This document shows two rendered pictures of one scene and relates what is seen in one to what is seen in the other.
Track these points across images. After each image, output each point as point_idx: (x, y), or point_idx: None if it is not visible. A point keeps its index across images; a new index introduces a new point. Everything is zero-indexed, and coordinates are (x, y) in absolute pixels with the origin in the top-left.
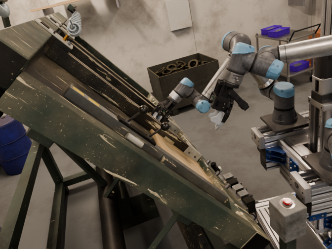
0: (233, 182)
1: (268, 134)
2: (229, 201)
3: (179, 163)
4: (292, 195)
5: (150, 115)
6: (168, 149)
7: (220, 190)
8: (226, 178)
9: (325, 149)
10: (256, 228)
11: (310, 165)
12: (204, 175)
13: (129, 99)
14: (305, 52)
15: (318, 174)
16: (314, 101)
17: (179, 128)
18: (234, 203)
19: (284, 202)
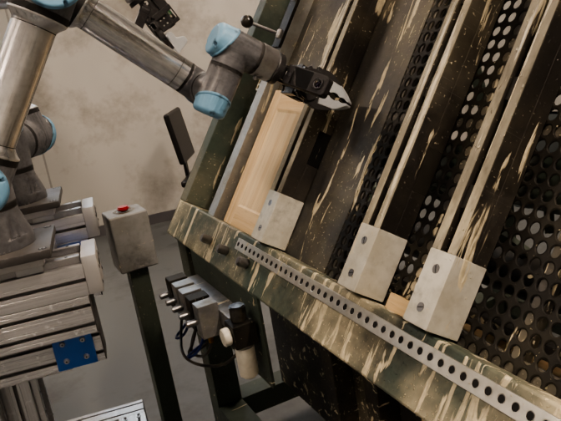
0: (194, 292)
1: (66, 246)
2: (206, 212)
3: (255, 98)
4: (108, 216)
5: (326, 69)
6: (286, 114)
7: (216, 202)
8: (209, 297)
9: (32, 166)
10: (179, 205)
11: (59, 195)
12: (244, 214)
13: (353, 6)
14: None
15: (61, 194)
16: None
17: (341, 278)
18: (199, 210)
19: (127, 205)
